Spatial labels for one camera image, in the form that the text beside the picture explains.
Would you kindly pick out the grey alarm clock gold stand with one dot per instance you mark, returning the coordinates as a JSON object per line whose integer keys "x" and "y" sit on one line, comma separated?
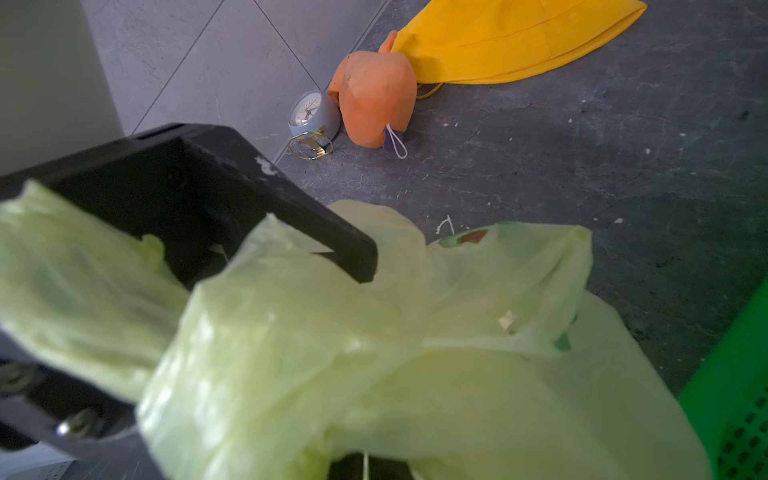
{"x": 314, "y": 122}

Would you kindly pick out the green plastic basket tray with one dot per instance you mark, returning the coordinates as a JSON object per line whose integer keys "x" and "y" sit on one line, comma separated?
{"x": 726, "y": 399}

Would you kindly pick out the yellow fabric hat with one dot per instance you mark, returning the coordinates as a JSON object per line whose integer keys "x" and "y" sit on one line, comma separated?
{"x": 501, "y": 41}

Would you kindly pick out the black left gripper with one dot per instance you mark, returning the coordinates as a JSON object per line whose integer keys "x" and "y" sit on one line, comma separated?
{"x": 49, "y": 418}

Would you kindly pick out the yellow-green plastic bag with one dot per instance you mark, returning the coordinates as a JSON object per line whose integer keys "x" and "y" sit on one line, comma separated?
{"x": 487, "y": 359}

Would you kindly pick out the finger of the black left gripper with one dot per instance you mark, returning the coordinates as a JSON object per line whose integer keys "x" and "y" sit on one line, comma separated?
{"x": 200, "y": 189}

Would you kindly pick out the orange plush toy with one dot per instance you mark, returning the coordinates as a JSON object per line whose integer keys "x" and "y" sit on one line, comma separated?
{"x": 376, "y": 93}

